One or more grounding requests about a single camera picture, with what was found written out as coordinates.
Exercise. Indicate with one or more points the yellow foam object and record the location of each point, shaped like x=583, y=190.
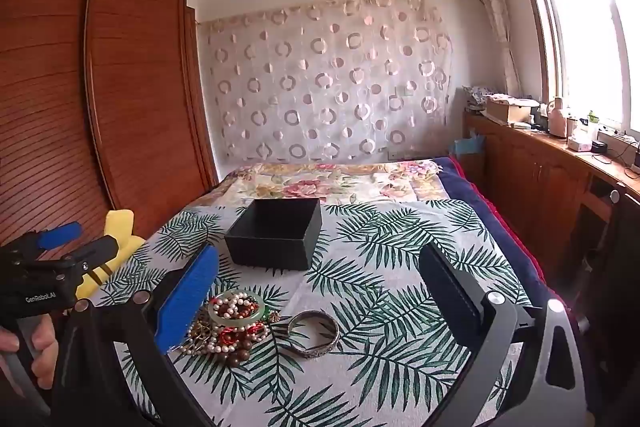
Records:
x=120, y=227

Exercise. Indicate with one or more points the leaf print bedsheet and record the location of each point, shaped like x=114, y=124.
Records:
x=375, y=257

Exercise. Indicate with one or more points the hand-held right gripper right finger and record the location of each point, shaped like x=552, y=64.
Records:
x=452, y=287

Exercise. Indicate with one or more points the white tissue box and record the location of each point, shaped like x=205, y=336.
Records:
x=580, y=142

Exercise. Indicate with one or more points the cardboard box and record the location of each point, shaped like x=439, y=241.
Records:
x=510, y=111

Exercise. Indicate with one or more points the wooden cabinet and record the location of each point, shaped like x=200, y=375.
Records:
x=530, y=177

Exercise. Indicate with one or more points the black box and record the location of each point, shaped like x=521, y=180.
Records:
x=280, y=232

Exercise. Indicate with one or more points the wooden wardrobe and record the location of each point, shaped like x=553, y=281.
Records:
x=135, y=82

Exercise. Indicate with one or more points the circle patterned sheer curtain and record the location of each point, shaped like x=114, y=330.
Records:
x=325, y=77

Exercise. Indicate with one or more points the white power strip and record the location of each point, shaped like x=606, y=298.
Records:
x=617, y=137

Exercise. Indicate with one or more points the blue bag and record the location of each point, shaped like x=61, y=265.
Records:
x=469, y=146

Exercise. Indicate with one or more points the dark chair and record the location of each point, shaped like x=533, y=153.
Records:
x=617, y=267

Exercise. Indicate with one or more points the person's left hand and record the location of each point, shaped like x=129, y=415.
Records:
x=45, y=352

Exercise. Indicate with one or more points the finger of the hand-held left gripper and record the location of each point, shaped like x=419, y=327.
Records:
x=95, y=252
x=60, y=234

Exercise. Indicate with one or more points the pile of bead jewellery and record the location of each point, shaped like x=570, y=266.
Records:
x=227, y=307

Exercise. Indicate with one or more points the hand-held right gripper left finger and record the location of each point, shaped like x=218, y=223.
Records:
x=184, y=302

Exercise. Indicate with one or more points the floral quilt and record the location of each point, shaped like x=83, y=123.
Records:
x=300, y=184

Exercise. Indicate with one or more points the silver bangle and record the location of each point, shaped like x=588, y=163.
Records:
x=320, y=347

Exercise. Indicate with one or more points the window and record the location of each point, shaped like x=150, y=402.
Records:
x=585, y=32

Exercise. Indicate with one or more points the beige window curtain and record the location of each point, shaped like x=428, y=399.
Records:
x=492, y=17

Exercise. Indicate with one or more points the pale green jade bangle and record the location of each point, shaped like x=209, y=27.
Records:
x=220, y=318

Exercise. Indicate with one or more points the floral cloth bundle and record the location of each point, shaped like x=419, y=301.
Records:
x=477, y=97

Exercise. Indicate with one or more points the navy blanket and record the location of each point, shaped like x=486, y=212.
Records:
x=470, y=192

